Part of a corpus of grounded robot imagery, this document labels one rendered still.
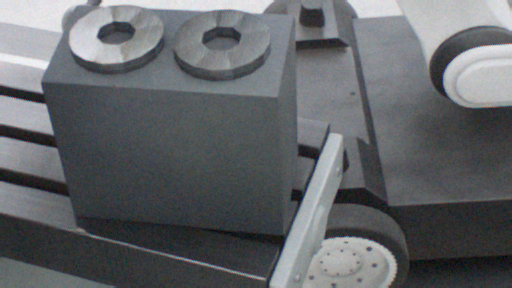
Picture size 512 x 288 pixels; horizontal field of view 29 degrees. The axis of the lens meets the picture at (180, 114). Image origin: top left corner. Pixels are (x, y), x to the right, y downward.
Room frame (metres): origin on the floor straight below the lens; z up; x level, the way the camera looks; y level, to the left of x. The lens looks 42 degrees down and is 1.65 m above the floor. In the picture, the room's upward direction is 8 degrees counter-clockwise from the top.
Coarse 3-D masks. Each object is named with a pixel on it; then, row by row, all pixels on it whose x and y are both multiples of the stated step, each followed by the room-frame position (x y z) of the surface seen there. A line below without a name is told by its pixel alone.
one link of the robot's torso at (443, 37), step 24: (408, 0) 1.11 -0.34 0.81; (432, 0) 1.11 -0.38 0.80; (456, 0) 1.10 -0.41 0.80; (480, 0) 1.10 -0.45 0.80; (504, 0) 1.18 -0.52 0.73; (432, 24) 1.11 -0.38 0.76; (456, 24) 1.10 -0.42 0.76; (480, 24) 1.10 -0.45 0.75; (504, 24) 1.10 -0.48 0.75; (432, 48) 1.10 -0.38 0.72; (456, 48) 1.08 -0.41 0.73; (432, 72) 1.09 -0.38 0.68
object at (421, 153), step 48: (336, 48) 1.29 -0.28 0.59; (384, 48) 1.29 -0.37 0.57; (336, 96) 1.16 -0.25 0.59; (384, 96) 1.17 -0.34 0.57; (432, 96) 1.16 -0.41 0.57; (384, 144) 1.06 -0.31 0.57; (432, 144) 1.05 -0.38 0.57; (480, 144) 1.04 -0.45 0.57; (336, 192) 0.95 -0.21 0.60; (384, 192) 0.96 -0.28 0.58; (432, 192) 0.95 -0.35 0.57; (480, 192) 0.94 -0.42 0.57; (432, 240) 0.93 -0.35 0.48; (480, 240) 0.93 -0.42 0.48
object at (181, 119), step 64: (64, 64) 0.71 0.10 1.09; (128, 64) 0.69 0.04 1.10; (192, 64) 0.67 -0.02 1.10; (256, 64) 0.67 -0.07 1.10; (64, 128) 0.69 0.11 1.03; (128, 128) 0.67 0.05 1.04; (192, 128) 0.65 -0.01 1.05; (256, 128) 0.63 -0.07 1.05; (128, 192) 0.67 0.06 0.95; (192, 192) 0.65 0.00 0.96; (256, 192) 0.63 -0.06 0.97
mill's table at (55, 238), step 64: (0, 64) 0.96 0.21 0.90; (0, 128) 0.85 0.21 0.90; (320, 128) 0.77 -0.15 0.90; (0, 192) 0.74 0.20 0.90; (64, 192) 0.75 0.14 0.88; (320, 192) 0.69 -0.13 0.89; (0, 256) 0.72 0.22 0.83; (64, 256) 0.68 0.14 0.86; (128, 256) 0.64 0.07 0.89; (192, 256) 0.62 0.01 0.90; (256, 256) 0.61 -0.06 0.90
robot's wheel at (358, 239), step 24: (336, 216) 0.91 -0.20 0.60; (360, 216) 0.90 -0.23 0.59; (384, 216) 0.91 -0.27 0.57; (336, 240) 0.88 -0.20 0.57; (360, 240) 0.88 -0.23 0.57; (384, 240) 0.88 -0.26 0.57; (312, 264) 0.90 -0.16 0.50; (336, 264) 0.90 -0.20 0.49; (360, 264) 0.90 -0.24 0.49; (384, 264) 0.89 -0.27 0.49; (408, 264) 0.88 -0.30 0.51
